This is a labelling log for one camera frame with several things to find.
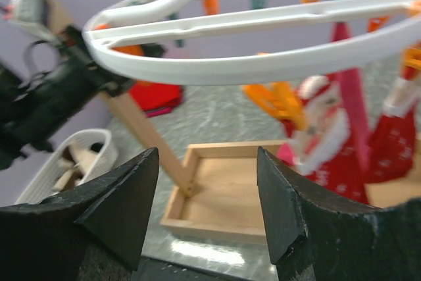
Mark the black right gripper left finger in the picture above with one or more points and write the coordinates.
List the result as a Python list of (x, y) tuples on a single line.
[(94, 232)]

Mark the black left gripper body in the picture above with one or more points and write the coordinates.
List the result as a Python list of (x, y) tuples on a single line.
[(32, 111)]

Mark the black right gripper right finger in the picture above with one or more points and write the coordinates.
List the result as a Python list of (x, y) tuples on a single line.
[(308, 226)]

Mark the cream brown striped sock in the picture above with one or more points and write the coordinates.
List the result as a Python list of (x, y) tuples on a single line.
[(77, 161)]

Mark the red sock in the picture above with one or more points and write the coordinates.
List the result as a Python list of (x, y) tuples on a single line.
[(392, 143), (325, 152)]

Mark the white round clip hanger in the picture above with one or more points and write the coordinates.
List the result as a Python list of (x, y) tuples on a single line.
[(123, 24)]

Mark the white perforated plastic basket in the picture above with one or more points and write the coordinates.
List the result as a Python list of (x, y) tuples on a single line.
[(41, 186)]

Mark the wooden clothes rack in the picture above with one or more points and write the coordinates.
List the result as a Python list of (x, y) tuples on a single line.
[(215, 193)]

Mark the folded red cloth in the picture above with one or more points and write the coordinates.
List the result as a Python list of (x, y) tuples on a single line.
[(157, 99)]

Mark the orange clip right rim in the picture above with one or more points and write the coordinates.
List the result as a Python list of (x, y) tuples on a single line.
[(279, 101)]

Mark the pink hanging cloth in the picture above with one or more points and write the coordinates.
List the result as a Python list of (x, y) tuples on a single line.
[(350, 82)]

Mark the orange clip back left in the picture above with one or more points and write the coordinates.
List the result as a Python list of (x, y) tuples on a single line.
[(211, 7)]

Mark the orange clip back right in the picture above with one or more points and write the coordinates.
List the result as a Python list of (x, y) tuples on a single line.
[(411, 63)]

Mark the orange clip holding pink cloth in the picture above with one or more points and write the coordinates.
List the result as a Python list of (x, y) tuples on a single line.
[(376, 23)]

